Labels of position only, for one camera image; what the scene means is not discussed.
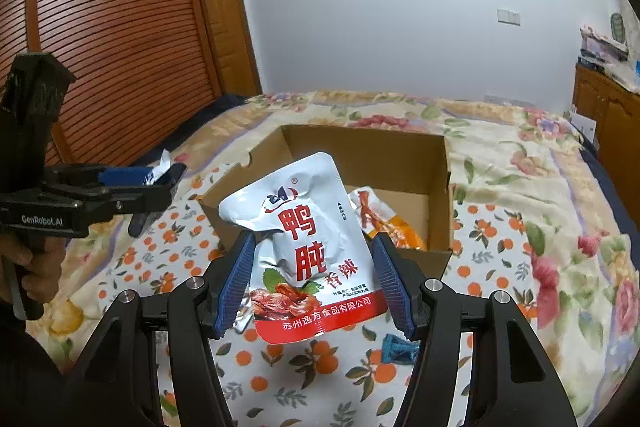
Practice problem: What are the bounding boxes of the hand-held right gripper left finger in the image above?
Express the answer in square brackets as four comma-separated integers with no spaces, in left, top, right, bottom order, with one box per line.
[60,229,258,427]

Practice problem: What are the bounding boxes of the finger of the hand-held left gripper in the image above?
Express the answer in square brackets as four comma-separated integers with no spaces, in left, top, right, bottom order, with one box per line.
[80,163,188,238]
[42,163,155,190]

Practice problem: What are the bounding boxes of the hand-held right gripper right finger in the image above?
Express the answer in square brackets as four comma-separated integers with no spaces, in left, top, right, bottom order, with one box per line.
[371,232,576,427]

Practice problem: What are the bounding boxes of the white red snack packet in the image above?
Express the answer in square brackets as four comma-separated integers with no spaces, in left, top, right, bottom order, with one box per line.
[218,152,390,345]

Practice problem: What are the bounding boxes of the brown cardboard box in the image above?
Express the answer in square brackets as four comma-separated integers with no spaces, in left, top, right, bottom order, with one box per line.
[197,123,455,283]

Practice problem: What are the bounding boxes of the person's left forearm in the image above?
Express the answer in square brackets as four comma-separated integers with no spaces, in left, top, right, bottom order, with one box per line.
[0,302,83,427]

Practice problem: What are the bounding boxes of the person's left hand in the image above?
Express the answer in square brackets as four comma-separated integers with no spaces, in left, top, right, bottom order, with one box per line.
[0,234,67,303]

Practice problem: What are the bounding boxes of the small blue snack packet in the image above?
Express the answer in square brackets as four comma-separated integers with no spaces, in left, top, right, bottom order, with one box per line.
[382,333,421,365]

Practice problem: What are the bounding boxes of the white cloth with orange print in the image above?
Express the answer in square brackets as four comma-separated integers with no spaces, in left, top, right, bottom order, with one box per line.
[97,164,503,427]

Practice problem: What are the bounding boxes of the wooden louvered wardrobe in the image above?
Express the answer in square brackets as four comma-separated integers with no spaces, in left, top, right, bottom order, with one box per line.
[0,0,223,168]

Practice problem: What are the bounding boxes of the wooden door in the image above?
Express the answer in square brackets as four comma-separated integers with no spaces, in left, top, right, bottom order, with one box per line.
[190,0,263,98]

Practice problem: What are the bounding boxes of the white paper box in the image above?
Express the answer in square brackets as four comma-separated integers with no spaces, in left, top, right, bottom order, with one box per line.
[570,109,597,144]

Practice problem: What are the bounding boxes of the wooden sideboard cabinet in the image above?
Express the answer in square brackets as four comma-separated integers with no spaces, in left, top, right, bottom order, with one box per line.
[572,63,640,150]

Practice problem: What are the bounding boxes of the stack of pink white packs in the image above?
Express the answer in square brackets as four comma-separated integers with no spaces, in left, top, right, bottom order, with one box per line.
[579,24,630,64]

